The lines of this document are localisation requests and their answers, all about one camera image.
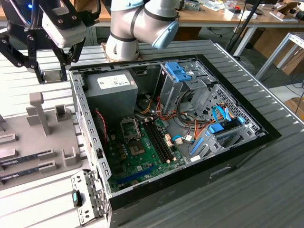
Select blue flat wire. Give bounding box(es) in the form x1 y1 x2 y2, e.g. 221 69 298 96
211 105 235 124

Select perforated grey disk bay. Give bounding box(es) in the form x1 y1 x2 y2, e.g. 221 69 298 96
190 83 266 164

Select black tripod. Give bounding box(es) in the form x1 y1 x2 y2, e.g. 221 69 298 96
224 0 262 59

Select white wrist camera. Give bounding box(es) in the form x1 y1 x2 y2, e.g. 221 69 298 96
42 7 87 49

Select blue plastic rail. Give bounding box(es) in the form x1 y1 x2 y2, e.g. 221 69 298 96
189 136 205 157

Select black RAM slot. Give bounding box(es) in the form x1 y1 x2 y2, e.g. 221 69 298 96
151 121 174 160
143 123 168 164
146 122 170 163
149 122 172 162

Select black camera bracket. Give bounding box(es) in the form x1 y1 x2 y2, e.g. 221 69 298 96
39 0 80 30

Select CPU socket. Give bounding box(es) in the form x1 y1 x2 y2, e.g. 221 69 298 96
126 139 147 158

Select open cardboard box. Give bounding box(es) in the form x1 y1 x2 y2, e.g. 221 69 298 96
273 1 304 19

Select blue expansion slot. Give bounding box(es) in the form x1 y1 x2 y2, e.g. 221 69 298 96
116 165 157 185

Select red black twisted wire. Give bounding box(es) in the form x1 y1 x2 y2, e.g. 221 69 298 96
94 108 110 144

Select large cardboard boxes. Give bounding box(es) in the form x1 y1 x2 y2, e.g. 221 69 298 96
253 28 304 76

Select grey power supply unit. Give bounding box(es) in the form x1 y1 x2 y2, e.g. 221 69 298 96
84 70 139 124

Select yellow orange wire bundle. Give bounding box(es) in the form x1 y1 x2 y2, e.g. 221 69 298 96
139 99 153 114

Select brown cardboard box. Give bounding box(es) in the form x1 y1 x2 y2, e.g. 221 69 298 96
172 26 202 41

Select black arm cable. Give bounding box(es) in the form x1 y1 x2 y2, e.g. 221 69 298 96
87 0 102 27

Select wooden desk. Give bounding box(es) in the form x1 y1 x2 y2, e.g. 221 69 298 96
0 0 112 28
178 0 304 57

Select cardboard box on desk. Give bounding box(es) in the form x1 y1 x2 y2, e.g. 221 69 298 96
71 0 100 14

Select grey metal drive cage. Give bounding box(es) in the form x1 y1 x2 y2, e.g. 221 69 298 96
158 60 216 114

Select hard disk in blue carrier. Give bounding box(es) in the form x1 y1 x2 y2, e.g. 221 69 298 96
207 115 246 137

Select blue RAM stick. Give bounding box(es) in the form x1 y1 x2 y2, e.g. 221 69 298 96
0 166 40 181
0 152 40 167

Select green motherboard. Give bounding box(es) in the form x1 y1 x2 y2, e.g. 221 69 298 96
104 116 188 193

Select white box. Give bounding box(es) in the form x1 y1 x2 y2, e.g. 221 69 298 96
224 9 258 20

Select small cardboard box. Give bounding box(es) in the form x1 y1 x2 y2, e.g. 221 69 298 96
284 96 304 119

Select black open PC case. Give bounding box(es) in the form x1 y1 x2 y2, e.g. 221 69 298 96
68 54 283 228

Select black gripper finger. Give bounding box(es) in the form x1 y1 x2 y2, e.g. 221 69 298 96
0 33 46 84
52 39 85 81

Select black latch blue stripe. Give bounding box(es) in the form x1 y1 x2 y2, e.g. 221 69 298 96
71 189 84 208

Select aluminium profile frame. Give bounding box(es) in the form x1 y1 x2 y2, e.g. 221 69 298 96
255 32 304 81

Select grey metal slot bracket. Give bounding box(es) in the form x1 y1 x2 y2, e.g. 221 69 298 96
70 169 112 226

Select orange black wire bundle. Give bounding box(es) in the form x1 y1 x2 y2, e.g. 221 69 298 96
155 95 209 143

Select blue plastic drive latch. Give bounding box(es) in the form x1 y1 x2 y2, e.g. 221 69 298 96
165 61 194 83

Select metal socket cover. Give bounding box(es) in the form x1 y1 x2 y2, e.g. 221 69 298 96
120 117 141 143

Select light blue wire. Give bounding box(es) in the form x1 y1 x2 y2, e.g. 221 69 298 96
171 134 184 145

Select grey parts rack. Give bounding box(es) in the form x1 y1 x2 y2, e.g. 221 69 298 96
0 92 84 190

